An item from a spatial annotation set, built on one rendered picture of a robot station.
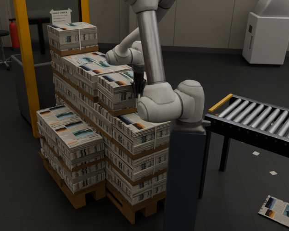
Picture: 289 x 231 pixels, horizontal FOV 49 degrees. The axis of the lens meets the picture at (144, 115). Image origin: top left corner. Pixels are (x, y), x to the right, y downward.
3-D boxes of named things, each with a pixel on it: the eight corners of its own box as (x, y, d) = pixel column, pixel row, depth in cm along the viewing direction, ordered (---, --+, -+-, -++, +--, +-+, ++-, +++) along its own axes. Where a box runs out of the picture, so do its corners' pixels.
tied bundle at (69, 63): (77, 91, 275) (75, 65, 265) (63, 81, 296) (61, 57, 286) (115, 83, 295) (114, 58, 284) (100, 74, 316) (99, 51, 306)
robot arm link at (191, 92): (208, 119, 183) (213, 84, 173) (181, 126, 175) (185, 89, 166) (191, 108, 196) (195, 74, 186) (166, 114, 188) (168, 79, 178)
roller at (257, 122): (245, 127, 234) (252, 126, 230) (265, 107, 268) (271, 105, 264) (248, 134, 234) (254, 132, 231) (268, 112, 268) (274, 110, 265)
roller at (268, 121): (263, 134, 227) (257, 137, 231) (282, 112, 261) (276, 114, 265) (260, 128, 227) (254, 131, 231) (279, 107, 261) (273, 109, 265)
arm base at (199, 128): (211, 134, 180) (213, 125, 177) (172, 132, 181) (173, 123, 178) (208, 119, 196) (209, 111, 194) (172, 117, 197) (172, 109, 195)
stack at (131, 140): (131, 225, 250) (133, 133, 212) (70, 155, 334) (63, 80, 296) (170, 206, 270) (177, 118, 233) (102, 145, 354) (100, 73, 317)
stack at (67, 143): (75, 210, 263) (69, 148, 236) (42, 164, 318) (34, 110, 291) (107, 196, 279) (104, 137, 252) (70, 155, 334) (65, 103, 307)
